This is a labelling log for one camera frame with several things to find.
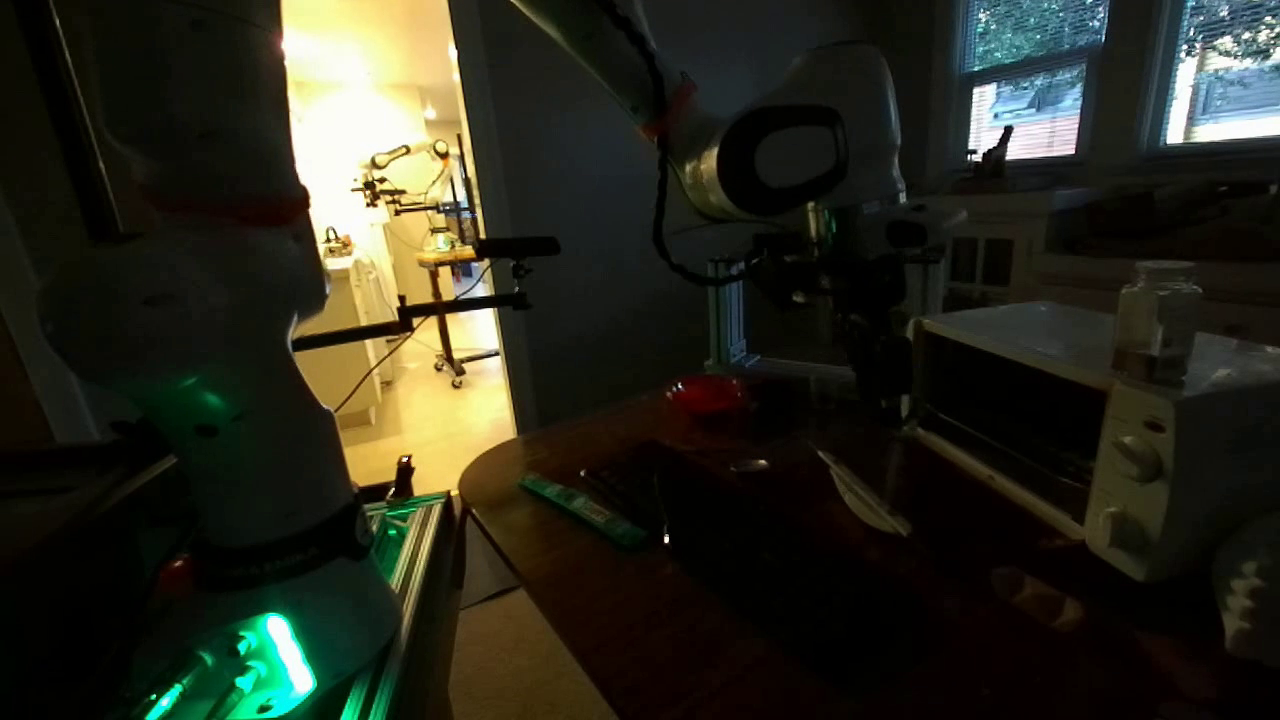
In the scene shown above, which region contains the white oven knob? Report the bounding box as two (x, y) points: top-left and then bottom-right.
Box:
(1114, 434), (1169, 487)

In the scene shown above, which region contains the white utensil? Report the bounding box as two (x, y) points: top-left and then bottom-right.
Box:
(811, 445), (916, 542)

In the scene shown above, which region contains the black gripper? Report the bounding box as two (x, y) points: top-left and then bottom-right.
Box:
(827, 246), (929, 419)

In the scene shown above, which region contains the background lab equipment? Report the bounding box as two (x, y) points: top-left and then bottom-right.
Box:
(349, 127), (486, 393)

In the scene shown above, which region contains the window with white frame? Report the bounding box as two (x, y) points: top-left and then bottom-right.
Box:
(948, 0), (1280, 173)

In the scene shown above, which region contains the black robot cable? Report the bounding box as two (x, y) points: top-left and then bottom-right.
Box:
(650, 125), (753, 287)

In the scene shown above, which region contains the white plastic bottle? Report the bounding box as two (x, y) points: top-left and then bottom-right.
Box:
(1114, 261), (1207, 393)

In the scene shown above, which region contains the glass oven door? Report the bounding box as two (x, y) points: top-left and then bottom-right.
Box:
(916, 329), (1114, 524)

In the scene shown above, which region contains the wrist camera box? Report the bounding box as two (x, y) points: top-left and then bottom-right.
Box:
(858, 200), (967, 264)

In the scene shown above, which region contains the green marker pen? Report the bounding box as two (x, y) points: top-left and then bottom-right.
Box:
(515, 474), (654, 551)

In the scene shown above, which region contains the white toaster oven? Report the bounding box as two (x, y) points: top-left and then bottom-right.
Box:
(910, 297), (1280, 590)

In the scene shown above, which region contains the red bowl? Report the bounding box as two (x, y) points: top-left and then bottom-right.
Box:
(663, 374), (759, 426)

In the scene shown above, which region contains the robot base stand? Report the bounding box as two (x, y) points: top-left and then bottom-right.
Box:
(124, 487), (464, 720)

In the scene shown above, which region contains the black camera on boom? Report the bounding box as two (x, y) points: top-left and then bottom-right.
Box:
(287, 233), (563, 358)

